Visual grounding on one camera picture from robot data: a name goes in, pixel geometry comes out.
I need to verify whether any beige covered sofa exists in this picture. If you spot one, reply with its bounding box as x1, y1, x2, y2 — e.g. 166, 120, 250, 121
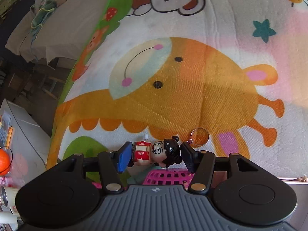
5, 0, 108, 62

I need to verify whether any white cabinet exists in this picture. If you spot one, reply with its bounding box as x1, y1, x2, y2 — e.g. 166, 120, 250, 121
1, 99, 51, 175

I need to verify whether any orange ball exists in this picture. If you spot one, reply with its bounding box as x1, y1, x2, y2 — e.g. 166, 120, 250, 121
0, 148, 13, 176

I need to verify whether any red black figurine keychain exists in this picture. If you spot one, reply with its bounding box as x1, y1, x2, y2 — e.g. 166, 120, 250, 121
128, 136, 183, 168

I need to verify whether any pink cardboard box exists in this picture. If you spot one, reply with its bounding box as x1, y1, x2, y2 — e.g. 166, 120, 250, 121
279, 175, 308, 185

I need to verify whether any colourful cartoon play mat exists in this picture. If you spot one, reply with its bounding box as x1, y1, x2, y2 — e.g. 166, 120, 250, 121
47, 0, 307, 178

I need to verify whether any green yarn cloth bundle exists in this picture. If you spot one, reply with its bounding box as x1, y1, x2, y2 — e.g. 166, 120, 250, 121
30, 0, 57, 41

